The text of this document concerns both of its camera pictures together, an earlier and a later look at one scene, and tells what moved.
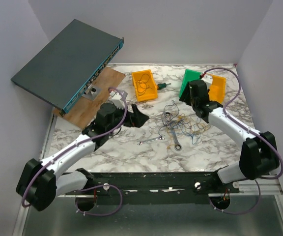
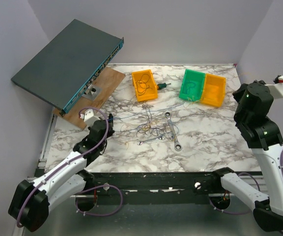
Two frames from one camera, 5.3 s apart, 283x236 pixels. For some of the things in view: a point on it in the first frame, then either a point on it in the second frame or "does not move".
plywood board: x=83 y=111 does not move
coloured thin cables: x=172 y=121 to x=149 y=121
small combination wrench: x=161 y=137 does not move
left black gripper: x=136 y=119 to x=110 y=131
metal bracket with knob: x=91 y=92 does not move
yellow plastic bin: x=145 y=85 does not move
